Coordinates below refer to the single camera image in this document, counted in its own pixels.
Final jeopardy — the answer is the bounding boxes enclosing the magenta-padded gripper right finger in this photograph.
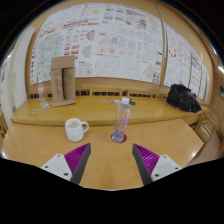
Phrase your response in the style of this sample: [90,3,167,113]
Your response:
[131,143,183,187]

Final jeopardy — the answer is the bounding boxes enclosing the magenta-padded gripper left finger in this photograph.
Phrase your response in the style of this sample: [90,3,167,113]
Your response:
[39,142,92,185]

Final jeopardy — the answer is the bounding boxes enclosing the clear white-capped water bottle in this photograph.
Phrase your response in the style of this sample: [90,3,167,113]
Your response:
[111,96,132,144]

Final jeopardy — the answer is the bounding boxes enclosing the white mug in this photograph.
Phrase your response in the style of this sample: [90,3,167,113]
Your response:
[64,117,90,143]

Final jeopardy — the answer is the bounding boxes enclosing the wooden chair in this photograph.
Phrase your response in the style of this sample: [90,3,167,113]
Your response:
[194,109,221,144]

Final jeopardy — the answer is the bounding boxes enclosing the black bag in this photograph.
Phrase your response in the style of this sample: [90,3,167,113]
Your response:
[166,83,203,114]

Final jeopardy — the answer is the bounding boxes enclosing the small clear red-labelled bottle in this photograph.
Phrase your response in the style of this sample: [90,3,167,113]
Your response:
[37,79,47,105]

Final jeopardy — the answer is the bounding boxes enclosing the folded brown cardboard box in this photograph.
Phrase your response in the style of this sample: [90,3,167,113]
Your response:
[50,55,77,108]

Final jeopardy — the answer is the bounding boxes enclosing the large white diagram wall poster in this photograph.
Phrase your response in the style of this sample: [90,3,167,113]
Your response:
[163,23,212,101]

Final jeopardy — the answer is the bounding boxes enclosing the large wall poster with map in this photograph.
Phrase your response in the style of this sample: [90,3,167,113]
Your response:
[29,3,164,85]

